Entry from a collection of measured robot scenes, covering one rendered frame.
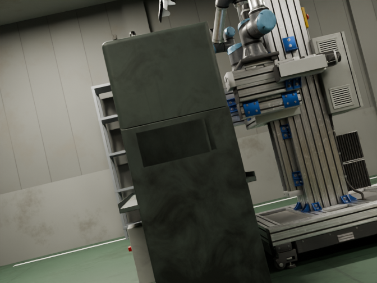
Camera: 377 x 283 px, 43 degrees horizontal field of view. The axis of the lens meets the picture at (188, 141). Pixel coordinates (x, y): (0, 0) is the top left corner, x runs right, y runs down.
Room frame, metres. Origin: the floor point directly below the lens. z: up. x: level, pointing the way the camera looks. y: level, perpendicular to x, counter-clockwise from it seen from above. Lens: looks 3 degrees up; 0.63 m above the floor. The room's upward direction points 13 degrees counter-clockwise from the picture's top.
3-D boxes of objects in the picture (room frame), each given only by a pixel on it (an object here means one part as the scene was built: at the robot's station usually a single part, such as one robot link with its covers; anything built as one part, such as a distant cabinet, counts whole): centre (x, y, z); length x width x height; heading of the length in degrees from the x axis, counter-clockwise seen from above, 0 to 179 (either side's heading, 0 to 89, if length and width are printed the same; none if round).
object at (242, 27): (2.74, -0.49, 1.33); 0.13 x 0.12 x 0.14; 25
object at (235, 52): (3.24, -0.47, 1.33); 0.13 x 0.12 x 0.14; 114
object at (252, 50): (2.75, -0.49, 1.21); 0.15 x 0.15 x 0.10
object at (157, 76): (2.34, 0.06, 1.06); 0.59 x 0.48 x 0.39; 6
